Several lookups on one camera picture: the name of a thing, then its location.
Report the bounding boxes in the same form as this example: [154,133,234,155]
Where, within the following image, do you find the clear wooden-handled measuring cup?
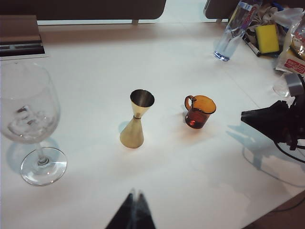
[272,75,291,98]

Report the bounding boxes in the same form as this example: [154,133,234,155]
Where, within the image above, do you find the clear ice cubes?
[7,106,54,140]

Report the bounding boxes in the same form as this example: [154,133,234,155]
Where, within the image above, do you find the printed plastic sponge package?
[275,20,305,75]

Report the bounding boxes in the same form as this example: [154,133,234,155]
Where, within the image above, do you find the gold metal jigger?
[119,89,155,149]

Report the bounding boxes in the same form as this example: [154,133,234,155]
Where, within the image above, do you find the black marker pen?
[244,38,261,57]

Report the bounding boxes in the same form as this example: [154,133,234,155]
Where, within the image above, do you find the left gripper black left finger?
[104,188,137,229]

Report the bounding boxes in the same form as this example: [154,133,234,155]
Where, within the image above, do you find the white plastic bag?
[273,7,305,28]

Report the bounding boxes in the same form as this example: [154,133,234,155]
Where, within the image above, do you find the clear wine glass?
[0,62,68,187]

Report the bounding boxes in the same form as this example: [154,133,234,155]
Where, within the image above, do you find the grey cable tray lid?
[0,15,44,45]

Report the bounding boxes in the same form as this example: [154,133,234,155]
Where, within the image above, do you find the small amber glass measuring cup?
[184,94,217,130]

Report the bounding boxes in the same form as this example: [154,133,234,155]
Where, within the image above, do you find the crumpled brown cloth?
[245,0,290,46]

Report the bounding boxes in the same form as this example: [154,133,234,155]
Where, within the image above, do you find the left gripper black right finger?
[137,190,157,229]

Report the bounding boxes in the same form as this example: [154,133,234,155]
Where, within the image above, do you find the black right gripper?
[241,95,305,151]

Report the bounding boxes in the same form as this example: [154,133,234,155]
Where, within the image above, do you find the clear plastic water bottle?
[213,0,263,62]

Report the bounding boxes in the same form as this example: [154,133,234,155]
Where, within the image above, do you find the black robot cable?
[274,140,305,165]

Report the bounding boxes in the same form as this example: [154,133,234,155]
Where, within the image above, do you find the brown desk partition panel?
[0,0,167,24]
[204,0,240,22]

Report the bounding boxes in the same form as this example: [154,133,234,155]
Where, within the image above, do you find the loose yellow scouring sponge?
[255,23,281,57]

